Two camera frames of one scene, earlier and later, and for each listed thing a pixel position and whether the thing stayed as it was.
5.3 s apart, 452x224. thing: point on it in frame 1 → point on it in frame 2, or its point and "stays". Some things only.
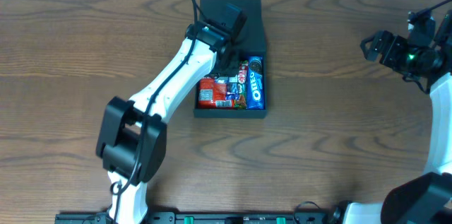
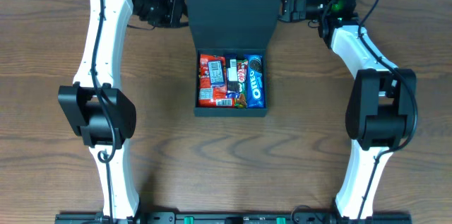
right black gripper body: (380, 46) → (287, 6)
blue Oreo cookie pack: (256, 97) stays
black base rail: (300, 217) stays
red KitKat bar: (241, 98) stays
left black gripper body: (229, 64) → (157, 13)
